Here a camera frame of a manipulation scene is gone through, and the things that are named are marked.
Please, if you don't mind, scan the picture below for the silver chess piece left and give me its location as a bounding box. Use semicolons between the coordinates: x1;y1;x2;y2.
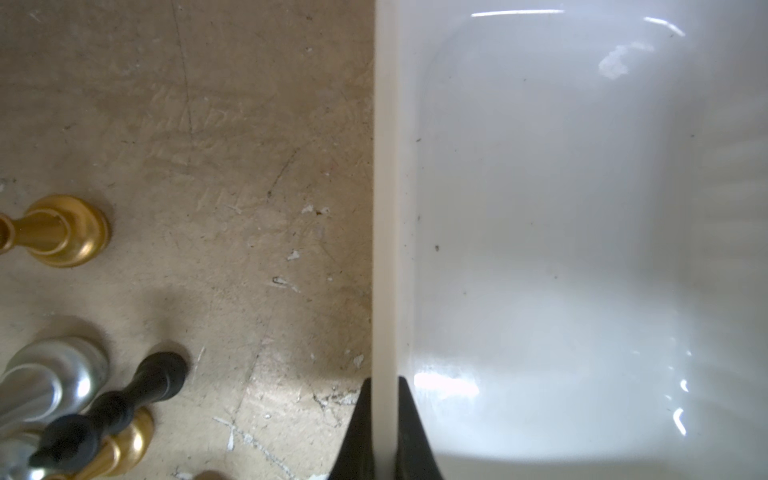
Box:
1;431;46;480

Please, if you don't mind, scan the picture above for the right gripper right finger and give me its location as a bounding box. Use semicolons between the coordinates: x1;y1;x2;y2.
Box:
395;376;443;480

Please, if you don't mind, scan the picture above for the black chess piece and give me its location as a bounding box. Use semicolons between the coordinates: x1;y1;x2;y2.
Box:
28;351;189;473

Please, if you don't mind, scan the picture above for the gold chess piece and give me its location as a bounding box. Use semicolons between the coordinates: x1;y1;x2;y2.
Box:
45;407;155;480
1;195;111;268

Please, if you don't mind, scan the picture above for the white storage box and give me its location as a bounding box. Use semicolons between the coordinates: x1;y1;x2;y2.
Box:
372;1;767;479

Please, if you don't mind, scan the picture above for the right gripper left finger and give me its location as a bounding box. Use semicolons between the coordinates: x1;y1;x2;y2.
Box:
327;378;375;480

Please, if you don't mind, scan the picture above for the silver chess piece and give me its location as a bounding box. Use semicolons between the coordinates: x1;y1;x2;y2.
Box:
1;336;110;437
1;431;46;480

